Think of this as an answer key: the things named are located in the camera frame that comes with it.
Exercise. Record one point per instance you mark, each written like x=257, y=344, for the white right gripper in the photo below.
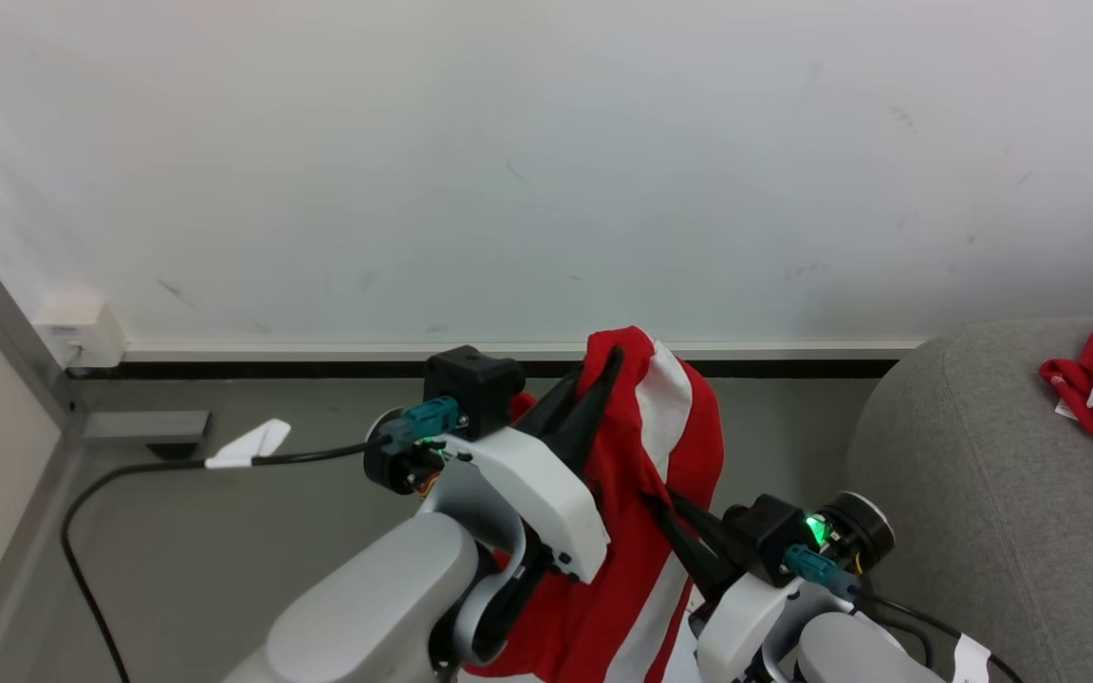
x=736, y=636

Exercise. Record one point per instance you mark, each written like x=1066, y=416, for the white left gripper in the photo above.
x=532, y=484

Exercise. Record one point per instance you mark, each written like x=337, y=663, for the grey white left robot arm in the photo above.
x=376, y=607

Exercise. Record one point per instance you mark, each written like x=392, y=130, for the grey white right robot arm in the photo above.
x=855, y=655

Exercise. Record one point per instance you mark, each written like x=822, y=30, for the grey fabric sofa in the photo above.
x=983, y=531

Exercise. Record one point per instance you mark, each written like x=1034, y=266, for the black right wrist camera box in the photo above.
x=767, y=536

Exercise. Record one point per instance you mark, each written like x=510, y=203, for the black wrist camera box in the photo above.
x=472, y=384
x=767, y=536

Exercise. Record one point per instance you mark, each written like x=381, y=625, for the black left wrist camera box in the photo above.
x=472, y=384

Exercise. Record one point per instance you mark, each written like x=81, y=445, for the black frame foot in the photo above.
x=172, y=450

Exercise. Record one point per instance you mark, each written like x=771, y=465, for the white wall junction box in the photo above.
x=82, y=327

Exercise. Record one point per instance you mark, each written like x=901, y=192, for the grey metal frame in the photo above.
x=53, y=398

